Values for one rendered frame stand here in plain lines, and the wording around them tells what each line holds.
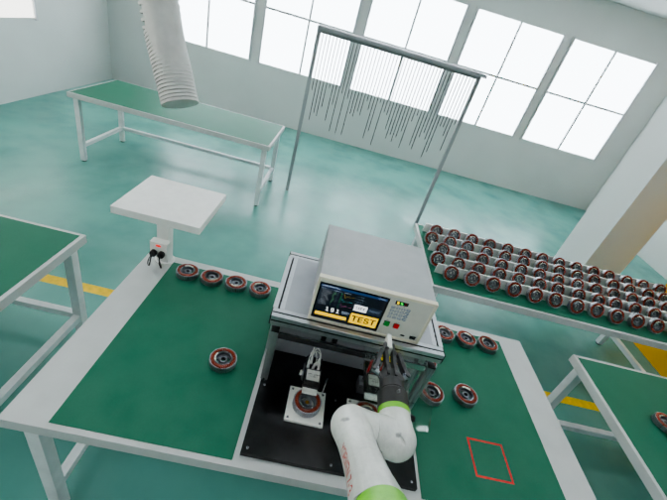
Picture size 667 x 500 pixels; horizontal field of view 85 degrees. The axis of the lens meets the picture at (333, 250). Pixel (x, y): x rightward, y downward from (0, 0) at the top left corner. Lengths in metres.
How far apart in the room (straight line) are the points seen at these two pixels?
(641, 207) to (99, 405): 4.81
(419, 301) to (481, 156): 6.80
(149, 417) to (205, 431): 0.20
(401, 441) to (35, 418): 1.18
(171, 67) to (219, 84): 5.98
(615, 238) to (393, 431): 4.25
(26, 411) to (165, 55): 1.42
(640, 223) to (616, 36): 4.16
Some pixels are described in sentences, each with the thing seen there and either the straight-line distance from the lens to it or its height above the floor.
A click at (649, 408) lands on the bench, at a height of 0.75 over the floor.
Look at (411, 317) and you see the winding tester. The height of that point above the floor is 1.23.
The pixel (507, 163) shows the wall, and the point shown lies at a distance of 8.23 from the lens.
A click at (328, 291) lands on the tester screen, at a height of 1.26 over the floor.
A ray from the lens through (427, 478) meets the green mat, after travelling 1.64.
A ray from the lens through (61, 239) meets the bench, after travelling 2.39.
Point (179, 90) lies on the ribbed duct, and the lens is 1.83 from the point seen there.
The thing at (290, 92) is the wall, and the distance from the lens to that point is 7.49.
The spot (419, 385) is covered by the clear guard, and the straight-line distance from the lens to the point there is 1.43.
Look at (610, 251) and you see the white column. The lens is 5.10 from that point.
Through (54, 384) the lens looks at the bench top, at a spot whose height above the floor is 0.75.
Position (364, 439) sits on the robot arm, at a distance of 0.93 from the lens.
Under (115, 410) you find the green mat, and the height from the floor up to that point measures 0.75.
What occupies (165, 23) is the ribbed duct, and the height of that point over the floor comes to 1.86.
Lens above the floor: 2.07
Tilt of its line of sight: 32 degrees down
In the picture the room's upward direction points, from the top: 17 degrees clockwise
